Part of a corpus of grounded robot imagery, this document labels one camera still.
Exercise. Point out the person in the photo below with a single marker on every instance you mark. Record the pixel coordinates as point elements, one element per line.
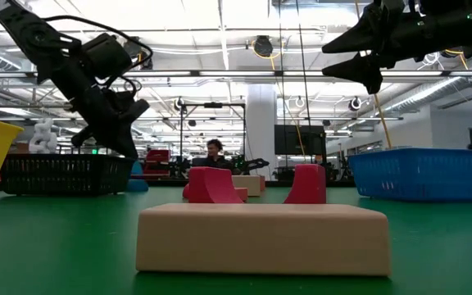
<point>214,157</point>

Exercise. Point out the blue plastic basket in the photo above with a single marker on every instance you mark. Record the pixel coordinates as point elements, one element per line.
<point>424,176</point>

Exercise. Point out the white sculpture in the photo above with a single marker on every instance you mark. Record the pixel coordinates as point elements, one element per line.
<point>43,139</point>

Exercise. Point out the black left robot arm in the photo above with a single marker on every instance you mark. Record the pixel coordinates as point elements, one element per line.
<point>19,24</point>

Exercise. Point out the black monitor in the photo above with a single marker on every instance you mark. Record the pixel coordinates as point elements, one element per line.
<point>297,139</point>

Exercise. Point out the black background robot arm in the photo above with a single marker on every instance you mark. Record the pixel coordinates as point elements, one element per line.
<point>256,163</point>

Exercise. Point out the whitish rectangular block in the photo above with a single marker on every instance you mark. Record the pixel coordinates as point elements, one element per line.
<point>249,182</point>

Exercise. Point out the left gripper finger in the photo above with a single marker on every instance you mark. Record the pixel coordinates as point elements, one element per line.
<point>107,139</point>
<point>126,141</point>

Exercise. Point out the cream rectangular block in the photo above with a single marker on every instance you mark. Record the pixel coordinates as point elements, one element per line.
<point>260,239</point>

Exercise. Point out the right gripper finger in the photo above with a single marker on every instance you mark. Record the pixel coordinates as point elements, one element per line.
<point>363,71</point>
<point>369,34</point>

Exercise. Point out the small red block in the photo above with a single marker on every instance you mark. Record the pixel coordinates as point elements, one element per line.
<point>185,192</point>

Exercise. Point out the red arch block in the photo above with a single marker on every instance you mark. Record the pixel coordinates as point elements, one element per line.
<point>209,184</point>

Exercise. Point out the red box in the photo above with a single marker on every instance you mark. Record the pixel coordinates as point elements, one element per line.
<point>158,157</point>

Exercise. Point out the small blue block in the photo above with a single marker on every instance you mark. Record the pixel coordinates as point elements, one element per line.
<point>137,186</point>

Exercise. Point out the black plastic basket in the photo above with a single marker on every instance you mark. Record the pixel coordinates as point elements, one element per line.
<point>55,174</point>

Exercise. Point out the salmon pink cube block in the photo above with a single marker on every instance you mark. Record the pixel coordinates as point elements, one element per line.
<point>242,194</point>
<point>262,183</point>

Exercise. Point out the black background rig frame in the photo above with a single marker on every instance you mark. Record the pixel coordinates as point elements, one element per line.
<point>213,105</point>

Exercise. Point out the green table mat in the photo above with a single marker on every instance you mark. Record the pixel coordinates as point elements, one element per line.
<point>55,246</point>

